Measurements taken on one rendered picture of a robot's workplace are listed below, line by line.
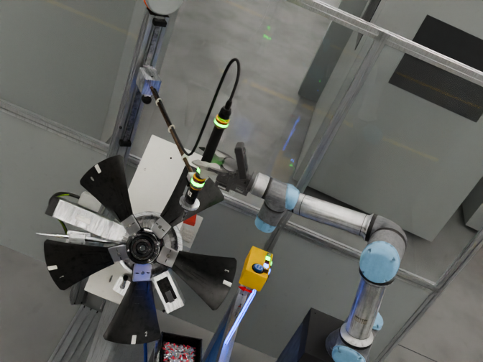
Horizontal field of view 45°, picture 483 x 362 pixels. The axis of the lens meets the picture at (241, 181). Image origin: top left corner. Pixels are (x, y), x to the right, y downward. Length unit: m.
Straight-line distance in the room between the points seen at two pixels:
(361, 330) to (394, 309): 1.16
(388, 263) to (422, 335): 2.61
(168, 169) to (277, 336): 1.40
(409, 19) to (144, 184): 2.51
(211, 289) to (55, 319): 1.43
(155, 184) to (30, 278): 1.37
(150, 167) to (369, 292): 1.03
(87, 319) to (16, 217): 0.69
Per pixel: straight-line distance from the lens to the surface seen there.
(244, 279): 2.47
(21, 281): 3.54
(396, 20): 4.30
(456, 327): 4.68
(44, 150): 3.07
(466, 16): 4.32
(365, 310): 1.98
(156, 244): 2.12
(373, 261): 1.83
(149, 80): 2.35
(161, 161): 2.41
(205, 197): 2.14
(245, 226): 2.92
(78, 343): 3.23
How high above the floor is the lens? 2.73
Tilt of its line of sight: 35 degrees down
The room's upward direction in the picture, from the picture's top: 25 degrees clockwise
